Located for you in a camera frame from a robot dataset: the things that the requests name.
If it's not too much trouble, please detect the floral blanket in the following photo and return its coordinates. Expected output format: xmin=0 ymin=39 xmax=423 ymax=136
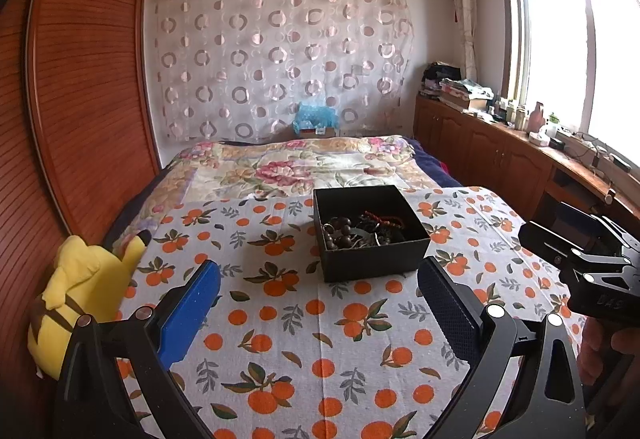
xmin=112 ymin=135 xmax=418 ymax=240

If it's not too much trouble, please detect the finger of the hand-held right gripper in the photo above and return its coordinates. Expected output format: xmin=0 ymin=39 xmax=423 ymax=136
xmin=557 ymin=203 xmax=626 ymax=252
xmin=518 ymin=220 xmax=628 ymax=272

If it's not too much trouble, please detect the orange fruit print bed sheet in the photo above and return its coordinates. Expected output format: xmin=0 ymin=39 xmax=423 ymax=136
xmin=107 ymin=186 xmax=586 ymax=439

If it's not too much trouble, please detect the row of small bottles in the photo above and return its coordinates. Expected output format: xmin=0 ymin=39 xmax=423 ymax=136
xmin=487 ymin=94 xmax=531 ymax=130

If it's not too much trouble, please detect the window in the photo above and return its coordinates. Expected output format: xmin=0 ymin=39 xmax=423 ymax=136
xmin=497 ymin=0 xmax=640 ymax=150

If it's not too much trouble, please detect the brown wooden bead bracelet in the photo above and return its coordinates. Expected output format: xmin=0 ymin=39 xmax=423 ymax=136
xmin=322 ymin=216 xmax=373 ymax=250

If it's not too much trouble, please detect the pink vase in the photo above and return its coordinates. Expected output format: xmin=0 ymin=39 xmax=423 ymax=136
xmin=529 ymin=102 xmax=548 ymax=135

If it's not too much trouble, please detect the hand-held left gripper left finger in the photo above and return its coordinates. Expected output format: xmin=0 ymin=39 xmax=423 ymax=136
xmin=52 ymin=260 xmax=222 ymax=439

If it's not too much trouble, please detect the white patterned window curtain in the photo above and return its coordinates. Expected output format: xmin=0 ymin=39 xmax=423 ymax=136
xmin=445 ymin=0 xmax=481 ymax=85

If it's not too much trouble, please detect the blue plastic bag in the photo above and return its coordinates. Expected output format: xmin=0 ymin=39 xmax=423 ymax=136
xmin=292 ymin=102 xmax=338 ymax=130

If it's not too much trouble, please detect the pile of books and clothes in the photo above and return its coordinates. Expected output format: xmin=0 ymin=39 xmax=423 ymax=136
xmin=420 ymin=62 xmax=496 ymax=112

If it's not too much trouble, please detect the sheer circle pattern curtain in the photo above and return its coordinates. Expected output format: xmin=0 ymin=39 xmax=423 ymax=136
xmin=145 ymin=0 xmax=416 ymax=145

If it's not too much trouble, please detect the brown wooden wardrobe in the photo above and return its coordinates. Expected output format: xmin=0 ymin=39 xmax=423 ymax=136
xmin=0 ymin=0 xmax=163 ymax=390

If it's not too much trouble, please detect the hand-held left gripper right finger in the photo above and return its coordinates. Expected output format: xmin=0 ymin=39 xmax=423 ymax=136
xmin=417 ymin=256 xmax=588 ymax=439

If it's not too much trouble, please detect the navy blue blanket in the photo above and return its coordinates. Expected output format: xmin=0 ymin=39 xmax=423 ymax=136
xmin=402 ymin=136 xmax=463 ymax=190

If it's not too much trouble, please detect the yellow plush toy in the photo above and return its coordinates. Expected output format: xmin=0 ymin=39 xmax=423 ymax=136
xmin=27 ymin=229 xmax=153 ymax=377

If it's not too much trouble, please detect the black cardboard box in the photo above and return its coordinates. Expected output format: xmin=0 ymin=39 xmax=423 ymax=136
xmin=312 ymin=184 xmax=432 ymax=283

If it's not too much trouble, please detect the red cord green bead hairpin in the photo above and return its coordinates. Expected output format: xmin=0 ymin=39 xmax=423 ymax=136
xmin=360 ymin=209 xmax=406 ymax=230

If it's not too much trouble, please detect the brown wooden cabinet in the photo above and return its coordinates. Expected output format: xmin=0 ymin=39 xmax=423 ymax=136
xmin=414 ymin=94 xmax=640 ymax=240

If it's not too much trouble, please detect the person's right hand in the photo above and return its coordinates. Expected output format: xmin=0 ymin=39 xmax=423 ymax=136
xmin=580 ymin=318 xmax=640 ymax=387

